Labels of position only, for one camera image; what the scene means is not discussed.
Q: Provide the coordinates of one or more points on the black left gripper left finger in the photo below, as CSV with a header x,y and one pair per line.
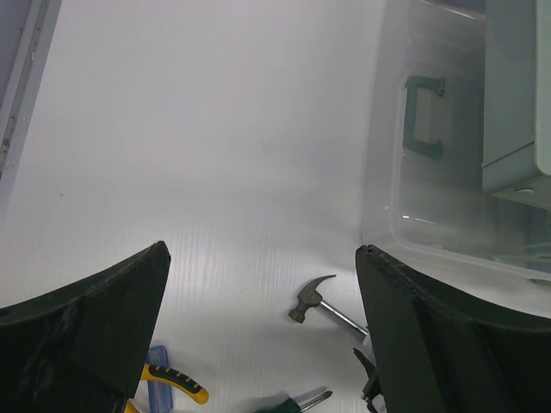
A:
x,y
82,347

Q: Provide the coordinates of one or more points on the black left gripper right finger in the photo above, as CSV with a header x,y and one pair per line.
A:
x,y
439,349

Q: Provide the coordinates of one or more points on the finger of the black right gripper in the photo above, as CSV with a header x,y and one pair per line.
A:
x,y
372,389

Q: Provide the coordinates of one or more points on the green handled short screwdriver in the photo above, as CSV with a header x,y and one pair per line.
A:
x,y
292,405

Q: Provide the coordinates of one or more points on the yellow handled pliers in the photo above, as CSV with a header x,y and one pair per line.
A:
x,y
162,380

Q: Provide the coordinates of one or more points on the green handled hammer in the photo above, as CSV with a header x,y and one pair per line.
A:
x,y
309,298

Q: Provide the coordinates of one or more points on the green plastic tool box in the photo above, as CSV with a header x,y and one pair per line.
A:
x,y
458,166

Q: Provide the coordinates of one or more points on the aluminium extrusion frame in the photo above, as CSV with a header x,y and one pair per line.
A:
x,y
27,29

